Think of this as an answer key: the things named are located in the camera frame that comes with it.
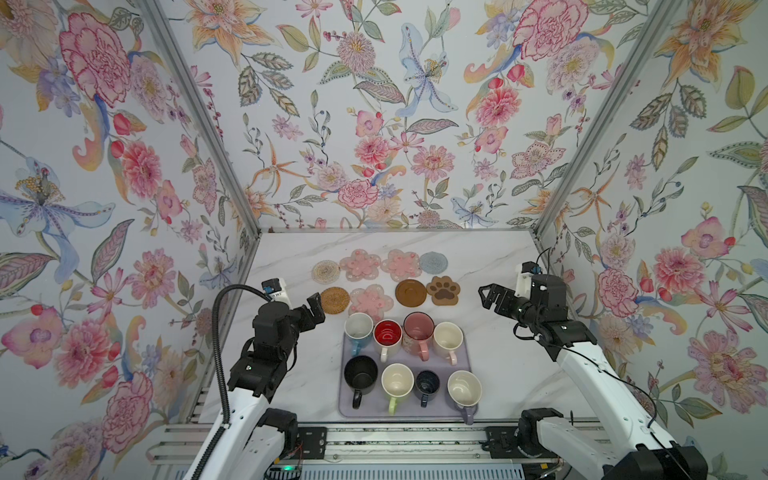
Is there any woven rattan round coaster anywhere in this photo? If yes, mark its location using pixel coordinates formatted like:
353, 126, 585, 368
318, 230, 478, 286
321, 287, 350, 315

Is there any multicolour embroidered round coaster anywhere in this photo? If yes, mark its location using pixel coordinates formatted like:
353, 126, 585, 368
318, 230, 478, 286
311, 260, 341, 285

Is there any pink flower coaster front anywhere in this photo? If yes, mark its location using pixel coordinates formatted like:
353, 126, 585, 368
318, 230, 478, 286
348, 284, 394, 322

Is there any pink flower coaster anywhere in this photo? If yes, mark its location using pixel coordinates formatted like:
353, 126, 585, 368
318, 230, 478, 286
348, 284, 394, 322
381, 249, 423, 282
339, 249, 382, 282

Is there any brown paw cork coaster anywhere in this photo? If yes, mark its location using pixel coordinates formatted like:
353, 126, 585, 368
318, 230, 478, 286
426, 276, 461, 306

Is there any grey blue woven coaster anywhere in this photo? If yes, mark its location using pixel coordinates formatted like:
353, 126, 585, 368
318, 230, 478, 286
419, 251, 449, 275

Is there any black mug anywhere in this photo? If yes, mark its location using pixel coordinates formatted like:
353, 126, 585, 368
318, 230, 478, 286
343, 355, 379, 410

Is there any cream mug purple handle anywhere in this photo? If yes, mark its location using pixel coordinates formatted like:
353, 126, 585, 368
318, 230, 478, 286
446, 370, 483, 425

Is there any brown round wooden coaster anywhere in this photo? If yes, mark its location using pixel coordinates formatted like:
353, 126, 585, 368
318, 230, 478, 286
395, 279, 428, 308

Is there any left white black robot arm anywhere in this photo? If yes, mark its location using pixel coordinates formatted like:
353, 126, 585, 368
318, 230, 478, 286
186, 285, 325, 479

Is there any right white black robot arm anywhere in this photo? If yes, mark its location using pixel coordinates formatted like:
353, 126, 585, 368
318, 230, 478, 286
478, 262, 709, 479

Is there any blue mug white inside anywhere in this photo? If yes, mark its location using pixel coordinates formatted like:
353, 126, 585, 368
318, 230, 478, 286
344, 312, 374, 357

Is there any red inside white mug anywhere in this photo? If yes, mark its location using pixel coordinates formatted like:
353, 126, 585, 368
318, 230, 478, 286
373, 319, 403, 364

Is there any pink tall mug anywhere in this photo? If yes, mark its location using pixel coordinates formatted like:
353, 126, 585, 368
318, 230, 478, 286
402, 312, 435, 362

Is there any lavender serving tray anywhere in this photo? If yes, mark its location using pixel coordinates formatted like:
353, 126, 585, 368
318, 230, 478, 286
339, 334, 485, 423

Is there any small dark blue mug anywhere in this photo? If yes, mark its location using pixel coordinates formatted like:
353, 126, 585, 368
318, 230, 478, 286
413, 370, 441, 409

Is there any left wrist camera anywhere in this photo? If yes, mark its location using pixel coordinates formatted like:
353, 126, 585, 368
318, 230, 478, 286
261, 278, 290, 305

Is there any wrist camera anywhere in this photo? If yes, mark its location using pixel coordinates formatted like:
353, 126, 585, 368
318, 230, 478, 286
514, 261, 541, 299
261, 278, 290, 305

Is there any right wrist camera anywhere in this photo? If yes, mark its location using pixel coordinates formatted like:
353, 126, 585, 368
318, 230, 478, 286
514, 261, 541, 299

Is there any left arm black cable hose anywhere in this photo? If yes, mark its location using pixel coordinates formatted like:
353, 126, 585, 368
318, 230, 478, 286
188, 283, 274, 480

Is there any cream mug pink handle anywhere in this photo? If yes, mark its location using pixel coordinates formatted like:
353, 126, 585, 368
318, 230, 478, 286
433, 322, 464, 366

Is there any cream mug green handle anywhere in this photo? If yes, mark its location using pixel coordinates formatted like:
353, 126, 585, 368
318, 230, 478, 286
381, 363, 415, 416

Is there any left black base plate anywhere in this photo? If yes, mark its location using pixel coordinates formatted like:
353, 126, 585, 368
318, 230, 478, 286
242, 425, 329, 461

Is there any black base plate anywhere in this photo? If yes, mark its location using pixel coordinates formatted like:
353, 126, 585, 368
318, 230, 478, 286
242, 425, 329, 461
482, 425, 559, 461

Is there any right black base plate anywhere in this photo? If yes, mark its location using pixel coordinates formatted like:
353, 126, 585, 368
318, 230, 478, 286
482, 425, 559, 461

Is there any aluminium mounting rail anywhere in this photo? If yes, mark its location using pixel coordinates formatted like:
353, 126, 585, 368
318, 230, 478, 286
146, 422, 661, 466

